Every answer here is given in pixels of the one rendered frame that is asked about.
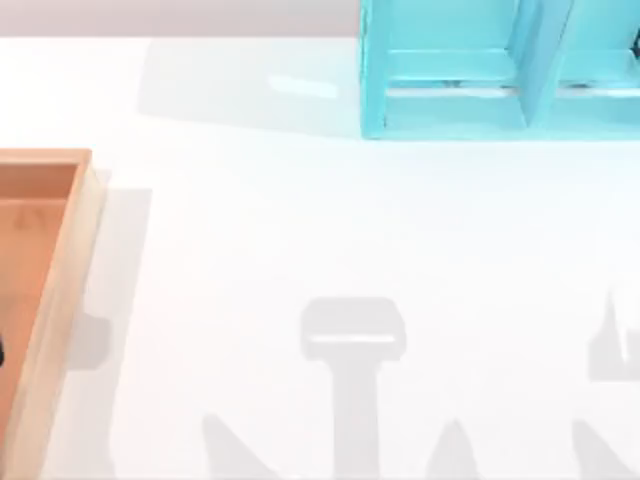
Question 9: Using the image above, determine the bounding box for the light blue rack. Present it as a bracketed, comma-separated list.
[358, 0, 640, 142]

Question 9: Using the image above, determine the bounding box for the shallow salmon-coloured box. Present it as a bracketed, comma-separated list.
[0, 148, 107, 480]

